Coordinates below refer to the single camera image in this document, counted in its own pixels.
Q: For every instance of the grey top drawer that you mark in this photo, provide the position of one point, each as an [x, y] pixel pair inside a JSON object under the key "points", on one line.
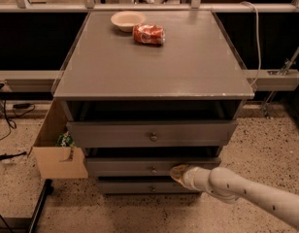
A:
{"points": [[149, 123]]}

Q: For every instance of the green snack bag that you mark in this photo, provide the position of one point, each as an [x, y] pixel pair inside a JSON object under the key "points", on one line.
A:
{"points": [[65, 140]]}

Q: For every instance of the black metal frame base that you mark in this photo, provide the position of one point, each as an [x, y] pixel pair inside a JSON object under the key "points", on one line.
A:
{"points": [[27, 224]]}

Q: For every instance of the grey drawer cabinet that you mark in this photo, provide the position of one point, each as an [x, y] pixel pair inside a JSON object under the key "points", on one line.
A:
{"points": [[195, 63]]}

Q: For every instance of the black power adapter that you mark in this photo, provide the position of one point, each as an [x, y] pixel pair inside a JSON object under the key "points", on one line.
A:
{"points": [[21, 106]]}

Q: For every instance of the yellowish padded gripper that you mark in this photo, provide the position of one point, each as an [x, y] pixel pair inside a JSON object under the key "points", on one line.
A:
{"points": [[190, 177]]}

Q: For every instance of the beige bowl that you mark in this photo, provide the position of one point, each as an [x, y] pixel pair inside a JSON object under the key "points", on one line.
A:
{"points": [[126, 20]]}

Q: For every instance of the grey bottom drawer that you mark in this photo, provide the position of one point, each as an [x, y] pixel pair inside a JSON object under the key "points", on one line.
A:
{"points": [[140, 185]]}

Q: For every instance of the cardboard box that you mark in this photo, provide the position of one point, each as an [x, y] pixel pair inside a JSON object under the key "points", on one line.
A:
{"points": [[57, 162]]}

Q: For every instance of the crushed red soda can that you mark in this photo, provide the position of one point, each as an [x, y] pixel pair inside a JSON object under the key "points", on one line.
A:
{"points": [[150, 34]]}

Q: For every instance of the grey drawer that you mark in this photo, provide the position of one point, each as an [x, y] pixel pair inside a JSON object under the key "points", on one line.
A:
{"points": [[149, 123], [148, 162], [140, 185]]}

